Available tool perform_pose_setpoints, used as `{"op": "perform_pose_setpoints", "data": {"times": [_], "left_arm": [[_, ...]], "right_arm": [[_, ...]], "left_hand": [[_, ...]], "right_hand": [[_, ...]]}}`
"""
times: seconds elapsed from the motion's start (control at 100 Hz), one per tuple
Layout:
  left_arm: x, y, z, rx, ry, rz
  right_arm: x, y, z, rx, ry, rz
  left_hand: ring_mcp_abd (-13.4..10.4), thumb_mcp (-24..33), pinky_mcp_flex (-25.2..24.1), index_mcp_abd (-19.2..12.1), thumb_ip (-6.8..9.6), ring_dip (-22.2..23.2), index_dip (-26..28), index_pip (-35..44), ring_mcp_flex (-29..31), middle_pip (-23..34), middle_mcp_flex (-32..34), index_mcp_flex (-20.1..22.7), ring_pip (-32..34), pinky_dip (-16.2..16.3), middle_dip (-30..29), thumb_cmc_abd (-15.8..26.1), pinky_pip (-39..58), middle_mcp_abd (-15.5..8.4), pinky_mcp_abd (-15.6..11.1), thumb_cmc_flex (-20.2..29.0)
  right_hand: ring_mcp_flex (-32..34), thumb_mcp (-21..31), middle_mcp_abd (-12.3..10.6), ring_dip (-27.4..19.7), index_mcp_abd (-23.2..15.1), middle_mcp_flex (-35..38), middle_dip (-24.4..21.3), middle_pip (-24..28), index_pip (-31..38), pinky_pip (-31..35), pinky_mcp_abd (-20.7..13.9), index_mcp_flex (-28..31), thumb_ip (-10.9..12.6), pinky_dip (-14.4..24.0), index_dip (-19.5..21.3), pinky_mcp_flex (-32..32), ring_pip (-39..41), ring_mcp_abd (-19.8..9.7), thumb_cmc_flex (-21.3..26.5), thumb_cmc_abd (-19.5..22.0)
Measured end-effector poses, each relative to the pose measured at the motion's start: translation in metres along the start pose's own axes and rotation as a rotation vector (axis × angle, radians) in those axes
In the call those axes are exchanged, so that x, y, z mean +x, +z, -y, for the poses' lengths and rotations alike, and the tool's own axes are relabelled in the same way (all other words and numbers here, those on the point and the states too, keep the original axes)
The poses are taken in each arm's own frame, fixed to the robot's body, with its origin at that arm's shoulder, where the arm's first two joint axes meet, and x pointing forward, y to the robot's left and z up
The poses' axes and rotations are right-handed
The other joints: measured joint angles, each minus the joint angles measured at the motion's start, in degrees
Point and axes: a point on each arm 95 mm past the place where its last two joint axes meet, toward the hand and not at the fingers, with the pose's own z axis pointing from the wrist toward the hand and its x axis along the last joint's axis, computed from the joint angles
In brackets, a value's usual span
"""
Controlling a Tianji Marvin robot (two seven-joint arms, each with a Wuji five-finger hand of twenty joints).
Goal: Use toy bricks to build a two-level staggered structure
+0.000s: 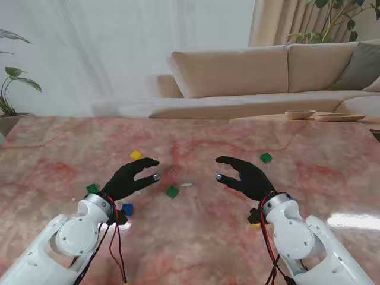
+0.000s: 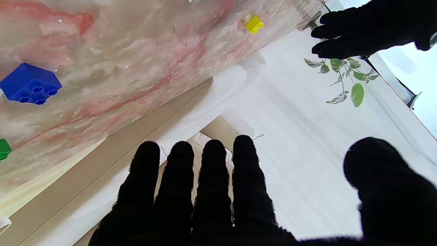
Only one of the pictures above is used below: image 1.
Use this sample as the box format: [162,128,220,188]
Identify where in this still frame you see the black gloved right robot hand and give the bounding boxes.
[215,156,277,202]

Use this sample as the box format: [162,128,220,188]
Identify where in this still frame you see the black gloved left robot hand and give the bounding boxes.
[100,157,162,202]

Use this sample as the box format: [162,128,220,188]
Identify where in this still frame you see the light wooden coffee table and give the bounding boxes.
[230,113,380,131]

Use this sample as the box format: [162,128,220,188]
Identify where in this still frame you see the wooden bowl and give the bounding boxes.
[284,109,317,120]

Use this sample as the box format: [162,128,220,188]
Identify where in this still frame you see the flat wooden plate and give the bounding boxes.
[314,113,366,122]

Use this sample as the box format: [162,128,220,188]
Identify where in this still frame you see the beige sofa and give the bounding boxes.
[91,40,380,121]

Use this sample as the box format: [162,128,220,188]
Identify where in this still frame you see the grey plant pot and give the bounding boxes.
[0,112,36,137]

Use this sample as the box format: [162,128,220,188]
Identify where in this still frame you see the green potted plant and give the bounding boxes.
[0,28,42,117]

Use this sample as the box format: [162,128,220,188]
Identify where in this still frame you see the white sheer curtain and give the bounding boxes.
[0,0,256,118]

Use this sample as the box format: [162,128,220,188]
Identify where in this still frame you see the cream cushion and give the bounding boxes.
[361,75,380,93]

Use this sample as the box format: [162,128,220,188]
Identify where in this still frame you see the beige curtain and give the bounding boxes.
[248,0,380,48]

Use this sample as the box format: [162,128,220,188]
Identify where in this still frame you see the grey cushion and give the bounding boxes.
[328,41,380,91]

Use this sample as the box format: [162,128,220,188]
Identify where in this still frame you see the tall leafy plant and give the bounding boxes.
[286,0,380,45]

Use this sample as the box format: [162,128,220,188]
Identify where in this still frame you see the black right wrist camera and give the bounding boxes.
[248,207,262,225]

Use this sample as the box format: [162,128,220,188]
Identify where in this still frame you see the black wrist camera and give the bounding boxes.
[108,207,129,226]
[248,207,262,225]

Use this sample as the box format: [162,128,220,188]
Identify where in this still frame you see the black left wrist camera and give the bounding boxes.
[108,207,129,226]

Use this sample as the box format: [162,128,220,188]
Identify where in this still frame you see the right arm red black cables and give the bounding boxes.
[257,194,293,285]

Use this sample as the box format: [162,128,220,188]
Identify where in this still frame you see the arm red black cables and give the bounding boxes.
[69,194,131,285]
[257,194,293,285]

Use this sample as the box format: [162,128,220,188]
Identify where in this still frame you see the left arm red black cables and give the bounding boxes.
[69,194,131,285]

